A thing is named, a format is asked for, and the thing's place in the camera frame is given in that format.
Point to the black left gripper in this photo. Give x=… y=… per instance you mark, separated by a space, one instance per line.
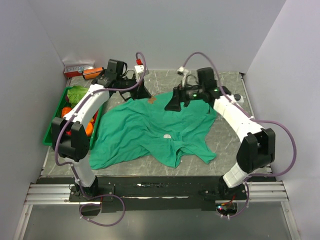
x=140 y=92

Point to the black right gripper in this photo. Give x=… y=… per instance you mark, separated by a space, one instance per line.
x=174 y=104

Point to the gold brooch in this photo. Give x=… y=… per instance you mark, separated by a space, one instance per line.
x=152 y=100

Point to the green garment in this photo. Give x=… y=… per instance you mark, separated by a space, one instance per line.
x=136 y=129

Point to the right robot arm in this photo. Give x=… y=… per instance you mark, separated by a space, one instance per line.
x=257 y=144

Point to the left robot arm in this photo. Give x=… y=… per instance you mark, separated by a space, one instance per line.
x=69 y=138

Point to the red chili toy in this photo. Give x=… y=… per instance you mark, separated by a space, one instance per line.
x=94 y=118

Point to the orange cylindrical tool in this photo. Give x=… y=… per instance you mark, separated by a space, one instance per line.
x=92 y=73

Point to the orange carrot toy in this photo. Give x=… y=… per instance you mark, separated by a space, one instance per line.
x=89 y=129

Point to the green lettuce toy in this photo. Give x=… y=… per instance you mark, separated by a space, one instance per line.
x=76 y=93

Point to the white bottle grey cap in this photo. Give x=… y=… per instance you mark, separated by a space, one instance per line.
x=239 y=99

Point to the red white box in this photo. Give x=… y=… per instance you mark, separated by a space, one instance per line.
x=76 y=70

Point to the orange pepper toy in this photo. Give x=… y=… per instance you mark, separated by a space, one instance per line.
x=65 y=111

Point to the green plastic tray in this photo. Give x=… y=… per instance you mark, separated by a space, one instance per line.
x=64 y=102

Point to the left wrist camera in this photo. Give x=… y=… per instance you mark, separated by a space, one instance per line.
x=140 y=69

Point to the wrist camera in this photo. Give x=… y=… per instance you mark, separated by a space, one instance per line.
x=182 y=71
x=140 y=69

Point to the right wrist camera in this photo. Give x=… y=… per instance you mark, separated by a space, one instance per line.
x=182 y=71

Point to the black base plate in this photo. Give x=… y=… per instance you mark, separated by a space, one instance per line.
x=152 y=193

